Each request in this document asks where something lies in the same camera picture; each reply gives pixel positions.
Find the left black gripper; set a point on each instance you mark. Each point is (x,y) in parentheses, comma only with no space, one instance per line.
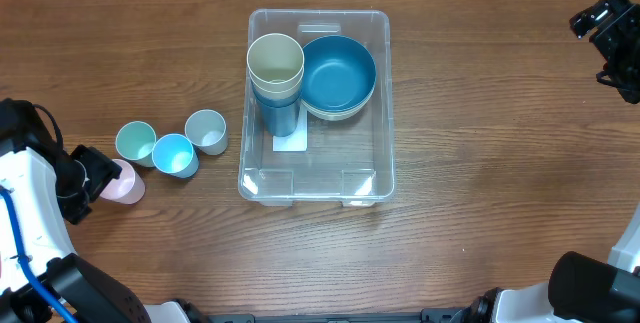
(104,172)

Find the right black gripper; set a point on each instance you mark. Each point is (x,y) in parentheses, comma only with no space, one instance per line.
(618,15)

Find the pink small cup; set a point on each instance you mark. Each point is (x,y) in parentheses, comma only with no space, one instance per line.
(128,188)

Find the dark blue tall cup back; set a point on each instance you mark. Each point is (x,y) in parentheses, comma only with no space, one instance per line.
(277,103)

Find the dark blue tall cup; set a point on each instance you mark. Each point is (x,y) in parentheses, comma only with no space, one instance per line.
(280,121)
(277,103)

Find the dark blue tall cup front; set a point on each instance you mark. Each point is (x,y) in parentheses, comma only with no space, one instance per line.
(280,121)

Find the cream tall cup front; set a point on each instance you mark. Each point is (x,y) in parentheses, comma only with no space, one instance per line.
(277,91)

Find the cream tall cup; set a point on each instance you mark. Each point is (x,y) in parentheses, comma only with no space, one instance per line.
(277,91)
(275,58)

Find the cream tall cup back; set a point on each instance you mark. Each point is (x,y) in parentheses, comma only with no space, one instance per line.
(275,58)

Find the cream bowl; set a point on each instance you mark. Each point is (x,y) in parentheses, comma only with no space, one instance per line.
(334,117)
(335,112)

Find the dark blue bowl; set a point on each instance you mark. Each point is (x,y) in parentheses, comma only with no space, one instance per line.
(339,74)

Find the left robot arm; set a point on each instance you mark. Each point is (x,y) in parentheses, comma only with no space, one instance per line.
(44,188)

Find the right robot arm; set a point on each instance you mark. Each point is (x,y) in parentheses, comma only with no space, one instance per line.
(582,289)

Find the white label in container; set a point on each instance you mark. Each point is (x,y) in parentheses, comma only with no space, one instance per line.
(297,141)

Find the clear plastic storage container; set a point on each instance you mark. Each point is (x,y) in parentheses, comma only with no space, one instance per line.
(349,161)

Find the mint green small cup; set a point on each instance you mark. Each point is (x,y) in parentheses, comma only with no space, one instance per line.
(135,142)

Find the light blue small cup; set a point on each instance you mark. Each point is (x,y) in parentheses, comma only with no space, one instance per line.
(174,154)

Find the grey small cup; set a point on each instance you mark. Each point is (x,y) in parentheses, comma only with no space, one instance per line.
(208,131)

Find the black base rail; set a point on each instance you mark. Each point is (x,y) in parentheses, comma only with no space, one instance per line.
(340,318)

